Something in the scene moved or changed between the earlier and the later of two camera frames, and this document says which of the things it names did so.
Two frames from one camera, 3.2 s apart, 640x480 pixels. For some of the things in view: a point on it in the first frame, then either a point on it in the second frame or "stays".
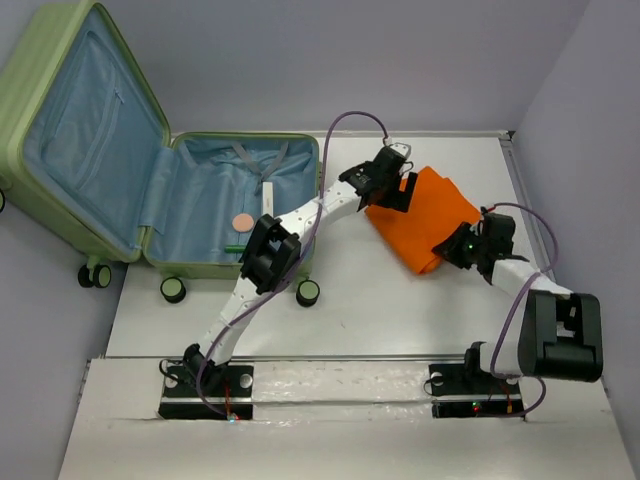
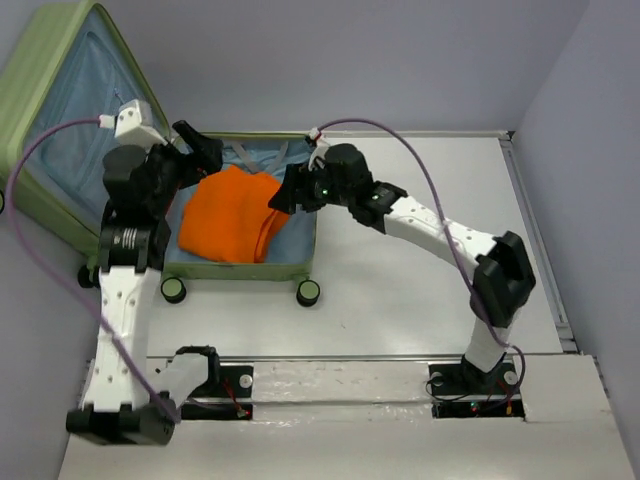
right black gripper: (450, 248) -> (288, 197)
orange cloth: (437, 210) -> (227, 216)
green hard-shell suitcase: (89, 161) stays
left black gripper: (404, 195) -> (208, 151)
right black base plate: (458, 393) stays
